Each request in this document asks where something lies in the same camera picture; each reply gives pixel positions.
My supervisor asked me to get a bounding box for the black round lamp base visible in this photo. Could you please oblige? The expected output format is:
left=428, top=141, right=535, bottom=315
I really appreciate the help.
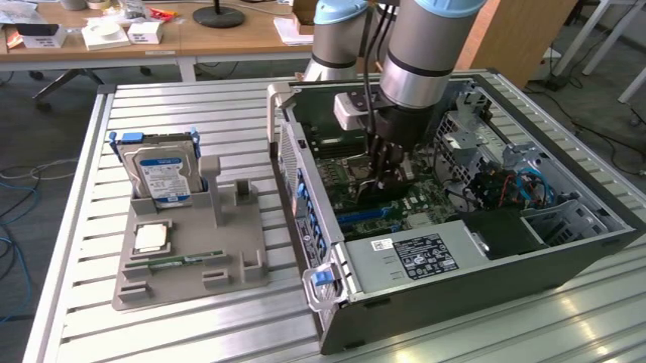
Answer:
left=192, top=0, right=246, bottom=29

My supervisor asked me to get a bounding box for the white table frame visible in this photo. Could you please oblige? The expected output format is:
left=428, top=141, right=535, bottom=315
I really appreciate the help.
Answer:
left=552, top=0, right=646, bottom=104

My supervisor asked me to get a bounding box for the blue expansion slot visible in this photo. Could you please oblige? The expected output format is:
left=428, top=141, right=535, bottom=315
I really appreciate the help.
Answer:
left=336, top=206, right=395, bottom=226

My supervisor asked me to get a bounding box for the green motherboard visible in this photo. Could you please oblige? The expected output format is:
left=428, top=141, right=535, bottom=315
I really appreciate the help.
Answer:
left=304, top=126, right=464, bottom=242

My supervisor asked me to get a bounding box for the white paper stack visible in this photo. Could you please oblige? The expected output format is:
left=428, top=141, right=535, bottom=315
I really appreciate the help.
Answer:
left=273, top=17, right=314, bottom=46

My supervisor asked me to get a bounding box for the metal socket cover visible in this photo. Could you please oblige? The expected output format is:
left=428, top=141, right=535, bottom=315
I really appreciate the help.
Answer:
left=400, top=150, right=416, bottom=182

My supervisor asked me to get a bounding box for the small white carton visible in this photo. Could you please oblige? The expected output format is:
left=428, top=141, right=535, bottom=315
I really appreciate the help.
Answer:
left=126, top=21, right=164, bottom=45

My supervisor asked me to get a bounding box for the white box black lid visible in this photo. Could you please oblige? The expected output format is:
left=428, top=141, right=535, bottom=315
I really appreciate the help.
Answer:
left=14, top=23, right=68, bottom=49

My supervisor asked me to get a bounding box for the blue floor cable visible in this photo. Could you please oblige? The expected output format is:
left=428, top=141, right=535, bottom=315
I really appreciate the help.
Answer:
left=0, top=181, right=39, bottom=323

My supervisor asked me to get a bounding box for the wooden desk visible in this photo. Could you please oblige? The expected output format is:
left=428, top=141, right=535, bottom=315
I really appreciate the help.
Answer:
left=0, top=0, right=457, bottom=82

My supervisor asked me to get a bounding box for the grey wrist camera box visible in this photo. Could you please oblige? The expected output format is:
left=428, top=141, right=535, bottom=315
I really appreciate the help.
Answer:
left=332, top=92, right=377, bottom=132

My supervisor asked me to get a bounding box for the black camera cable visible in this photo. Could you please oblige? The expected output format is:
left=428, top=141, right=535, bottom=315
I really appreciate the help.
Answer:
left=360, top=0, right=400, bottom=135

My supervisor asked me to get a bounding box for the dark grey PC case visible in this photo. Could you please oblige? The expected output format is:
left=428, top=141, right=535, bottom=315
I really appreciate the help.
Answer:
left=265, top=67, right=637, bottom=356

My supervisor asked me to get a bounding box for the brown cardboard box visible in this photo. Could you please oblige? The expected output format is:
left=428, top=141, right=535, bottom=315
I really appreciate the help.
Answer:
left=292, top=0, right=317, bottom=26

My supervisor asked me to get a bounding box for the orange wire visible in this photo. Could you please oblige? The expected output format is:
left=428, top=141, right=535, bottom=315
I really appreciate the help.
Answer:
left=497, top=172, right=519, bottom=207

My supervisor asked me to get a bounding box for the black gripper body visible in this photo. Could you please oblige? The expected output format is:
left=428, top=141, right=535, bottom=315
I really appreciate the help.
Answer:
left=373, top=105, right=432, bottom=148

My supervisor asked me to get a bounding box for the black graphics card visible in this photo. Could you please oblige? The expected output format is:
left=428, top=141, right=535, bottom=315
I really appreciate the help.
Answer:
left=349, top=175, right=411, bottom=207

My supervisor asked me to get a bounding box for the wooden cabinet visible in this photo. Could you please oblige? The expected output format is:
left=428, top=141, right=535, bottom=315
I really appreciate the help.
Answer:
left=453, top=0, right=579, bottom=88

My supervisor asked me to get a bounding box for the grey power supply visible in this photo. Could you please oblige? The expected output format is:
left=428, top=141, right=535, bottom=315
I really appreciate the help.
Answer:
left=344, top=220, right=489, bottom=295

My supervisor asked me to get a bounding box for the green RAM stick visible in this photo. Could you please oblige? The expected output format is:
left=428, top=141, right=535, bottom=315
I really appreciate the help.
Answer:
left=124, top=251, right=224, bottom=270

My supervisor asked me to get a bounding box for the perforated metal disk bay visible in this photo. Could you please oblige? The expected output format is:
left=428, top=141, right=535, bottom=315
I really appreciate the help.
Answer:
left=432, top=90, right=508, bottom=190

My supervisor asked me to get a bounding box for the white box round insert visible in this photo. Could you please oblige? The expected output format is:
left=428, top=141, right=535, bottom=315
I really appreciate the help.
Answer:
left=80, top=20, right=130, bottom=52

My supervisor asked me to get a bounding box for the black office chair base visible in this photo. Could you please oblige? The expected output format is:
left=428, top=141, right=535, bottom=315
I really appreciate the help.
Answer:
left=27, top=66, right=153, bottom=113

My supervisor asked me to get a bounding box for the silver CPU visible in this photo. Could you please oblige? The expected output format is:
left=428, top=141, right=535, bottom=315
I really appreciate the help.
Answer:
left=132, top=222, right=172, bottom=253

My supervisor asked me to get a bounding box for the CPU socket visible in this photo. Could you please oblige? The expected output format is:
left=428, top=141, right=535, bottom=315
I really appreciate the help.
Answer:
left=341, top=153, right=373, bottom=185

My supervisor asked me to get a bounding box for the white floor cable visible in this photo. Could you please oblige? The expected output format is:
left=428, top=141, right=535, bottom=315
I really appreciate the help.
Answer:
left=0, top=157, right=77, bottom=182

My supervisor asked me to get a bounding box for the hard disk in blue caddy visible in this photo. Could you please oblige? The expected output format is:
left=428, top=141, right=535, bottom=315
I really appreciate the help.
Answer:
left=106, top=128, right=209, bottom=209

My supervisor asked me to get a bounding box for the grey plastic parts rack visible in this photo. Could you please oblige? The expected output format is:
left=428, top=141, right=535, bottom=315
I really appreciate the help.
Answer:
left=109, top=155, right=270, bottom=312

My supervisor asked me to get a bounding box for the blue wire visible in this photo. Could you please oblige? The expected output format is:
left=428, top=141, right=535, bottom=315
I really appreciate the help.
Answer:
left=517, top=167, right=556, bottom=208

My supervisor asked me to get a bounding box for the silver metal disk bay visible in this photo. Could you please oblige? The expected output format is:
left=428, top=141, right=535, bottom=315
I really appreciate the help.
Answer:
left=519, top=199, right=609, bottom=249

